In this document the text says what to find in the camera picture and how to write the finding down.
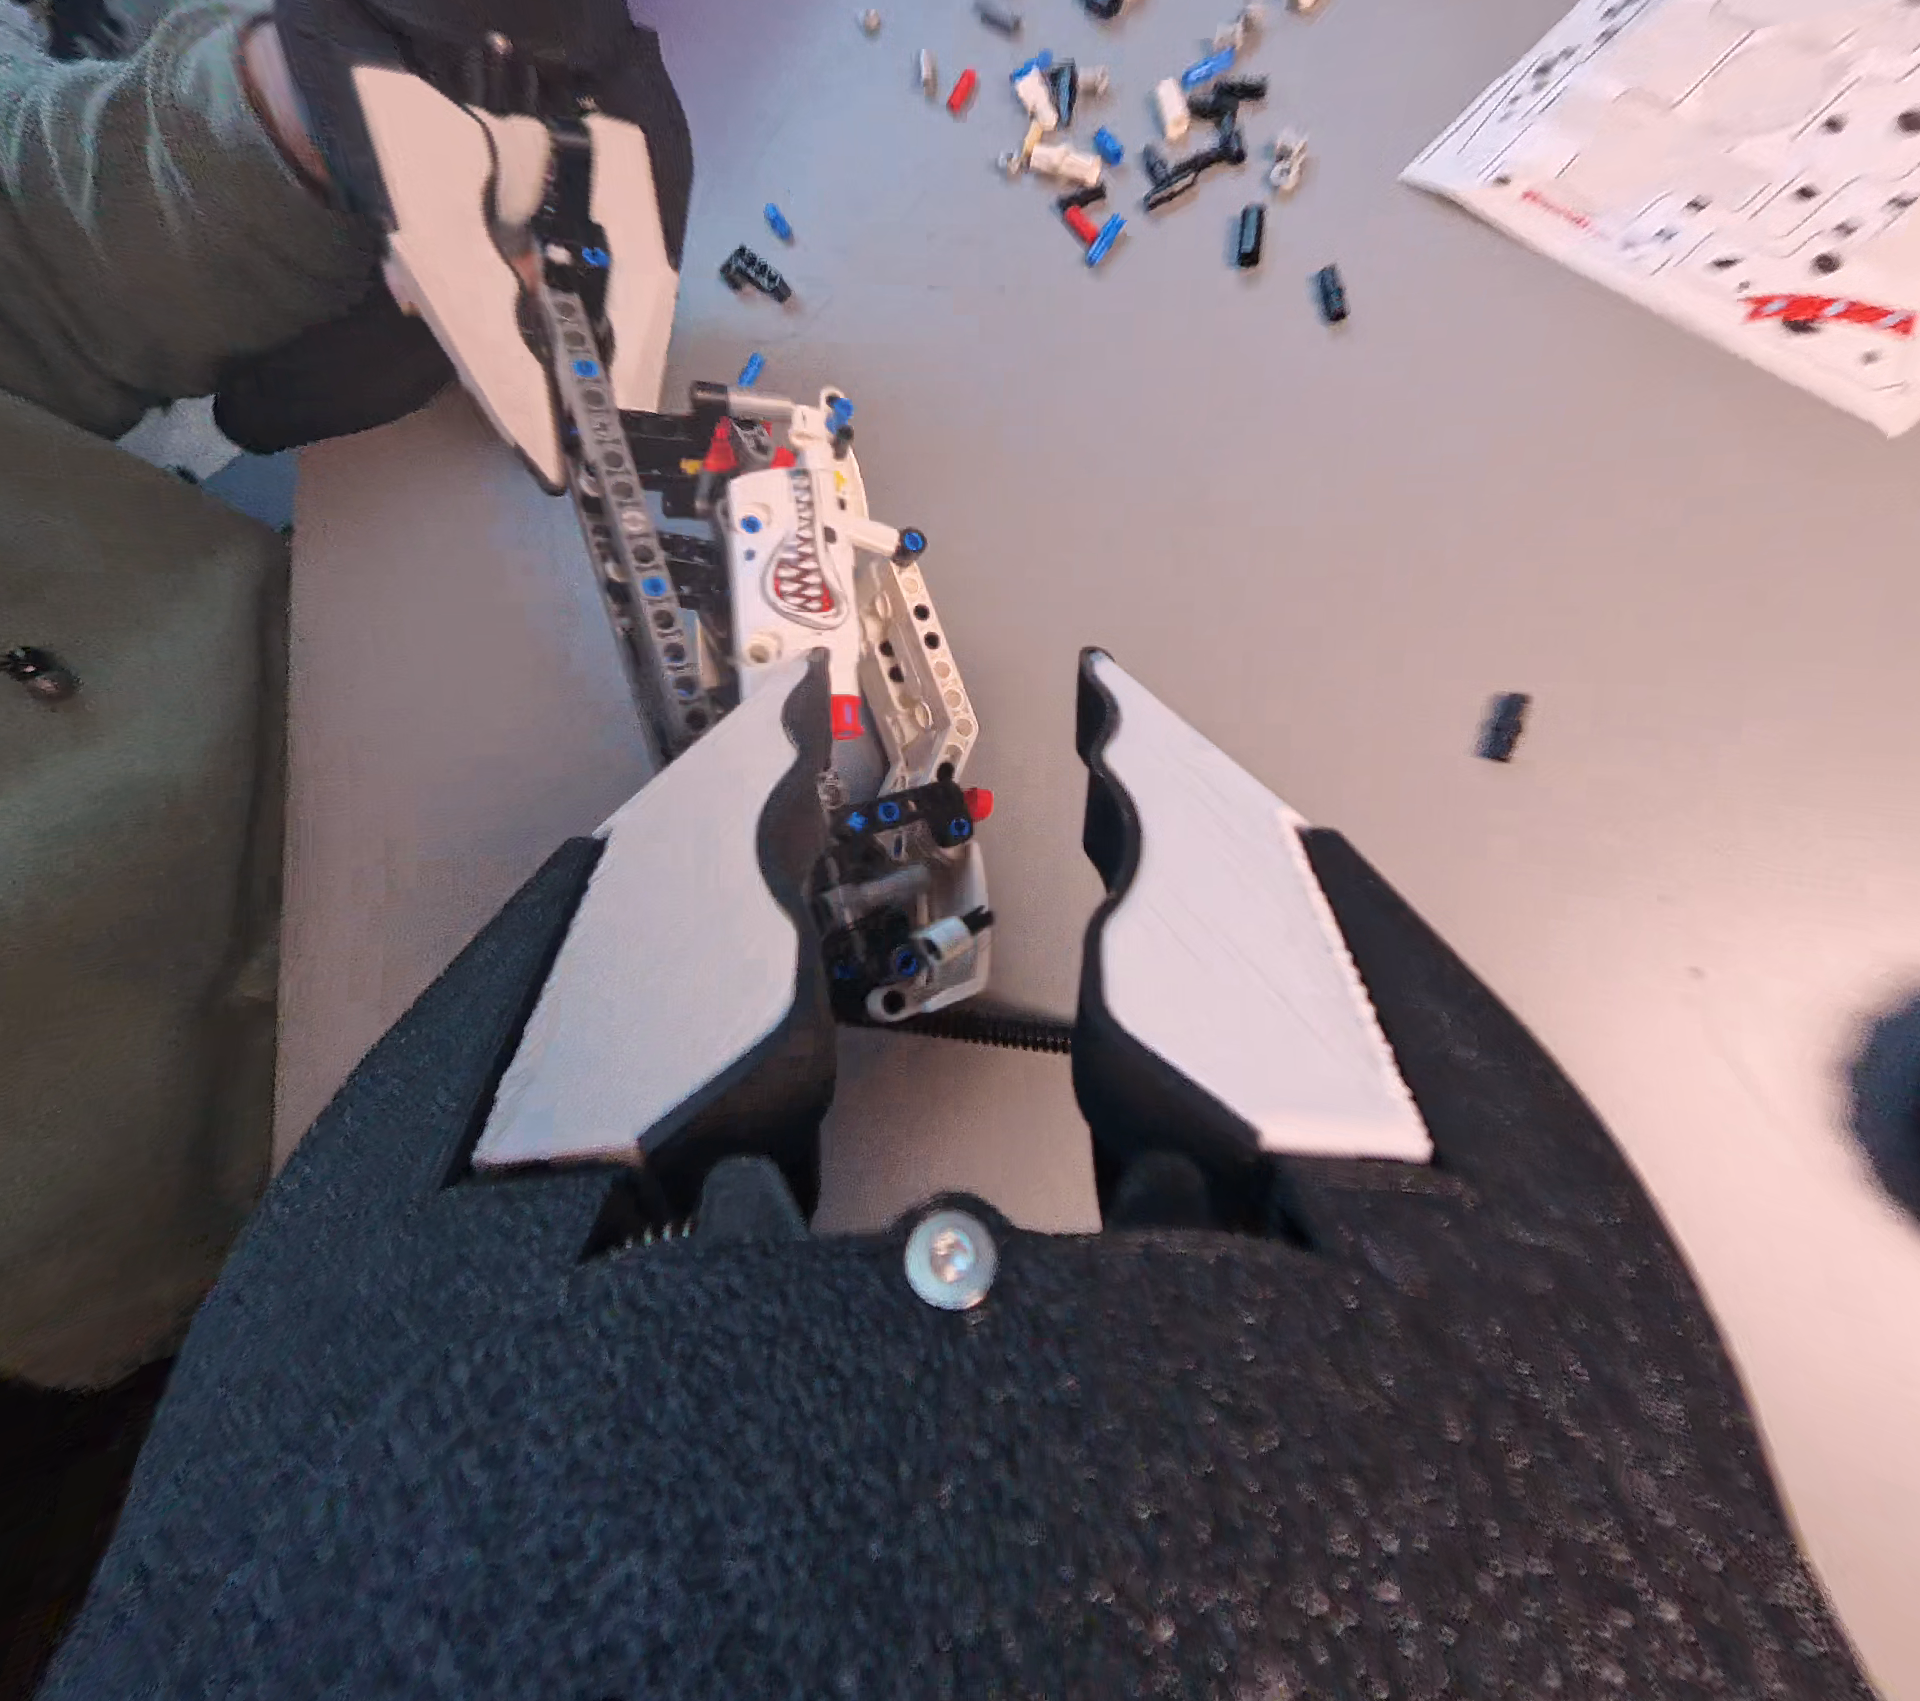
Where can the white sticker sheet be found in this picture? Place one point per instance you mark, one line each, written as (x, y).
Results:
(1694, 110)

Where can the white toy brick truck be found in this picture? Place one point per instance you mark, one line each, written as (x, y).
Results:
(795, 561)

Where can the black toy rubber tyre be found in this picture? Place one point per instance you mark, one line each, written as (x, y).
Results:
(1891, 1101)

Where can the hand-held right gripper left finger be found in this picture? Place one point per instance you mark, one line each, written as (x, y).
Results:
(661, 982)

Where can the person's left hand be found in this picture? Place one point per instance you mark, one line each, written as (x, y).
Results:
(278, 97)

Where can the small black pin piece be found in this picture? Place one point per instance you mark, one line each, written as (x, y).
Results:
(1503, 728)

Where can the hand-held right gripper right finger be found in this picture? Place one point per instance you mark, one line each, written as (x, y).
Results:
(1261, 982)

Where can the grey desk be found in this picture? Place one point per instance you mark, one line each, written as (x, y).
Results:
(1350, 531)

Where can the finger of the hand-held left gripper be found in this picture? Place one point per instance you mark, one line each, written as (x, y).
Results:
(443, 230)
(632, 260)

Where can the black angled beam piece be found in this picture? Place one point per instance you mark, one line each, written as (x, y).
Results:
(754, 272)

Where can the person's green sweatshirt torso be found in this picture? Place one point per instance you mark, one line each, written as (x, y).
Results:
(120, 908)

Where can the person's left forearm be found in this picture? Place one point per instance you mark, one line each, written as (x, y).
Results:
(151, 230)

